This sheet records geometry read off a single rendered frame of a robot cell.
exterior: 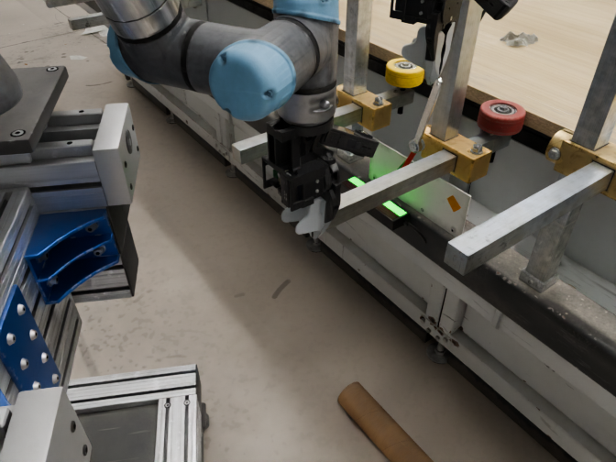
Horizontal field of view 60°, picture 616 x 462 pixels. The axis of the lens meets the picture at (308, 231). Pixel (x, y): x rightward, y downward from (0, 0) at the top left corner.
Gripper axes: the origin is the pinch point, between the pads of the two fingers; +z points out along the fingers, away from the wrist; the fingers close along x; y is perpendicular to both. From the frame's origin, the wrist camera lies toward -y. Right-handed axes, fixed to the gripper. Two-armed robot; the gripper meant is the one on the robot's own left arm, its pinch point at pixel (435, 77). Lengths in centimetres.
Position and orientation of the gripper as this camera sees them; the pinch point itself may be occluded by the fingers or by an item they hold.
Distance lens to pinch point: 88.3
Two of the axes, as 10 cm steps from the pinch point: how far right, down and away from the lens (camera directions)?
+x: -5.6, 5.3, -6.4
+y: -8.3, -3.5, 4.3
